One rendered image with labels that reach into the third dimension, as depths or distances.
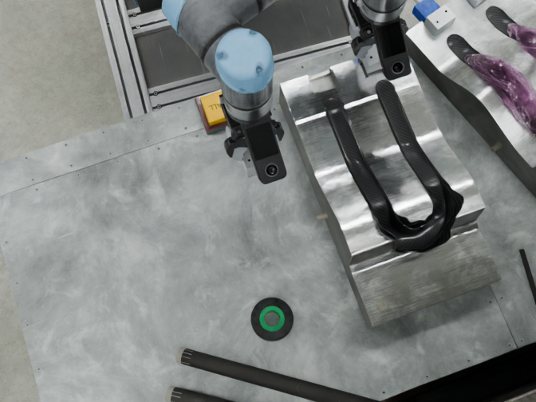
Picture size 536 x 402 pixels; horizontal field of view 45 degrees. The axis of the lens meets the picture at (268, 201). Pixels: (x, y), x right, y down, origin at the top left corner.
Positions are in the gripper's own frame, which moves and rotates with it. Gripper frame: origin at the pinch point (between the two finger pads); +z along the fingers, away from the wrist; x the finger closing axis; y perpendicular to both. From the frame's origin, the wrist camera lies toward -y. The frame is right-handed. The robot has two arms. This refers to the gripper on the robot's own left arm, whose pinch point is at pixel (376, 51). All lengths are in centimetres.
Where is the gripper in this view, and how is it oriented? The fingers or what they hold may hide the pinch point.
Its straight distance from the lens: 129.7
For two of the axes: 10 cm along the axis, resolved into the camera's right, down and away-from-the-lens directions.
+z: 0.9, 0.8, 9.9
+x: -9.4, 3.5, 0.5
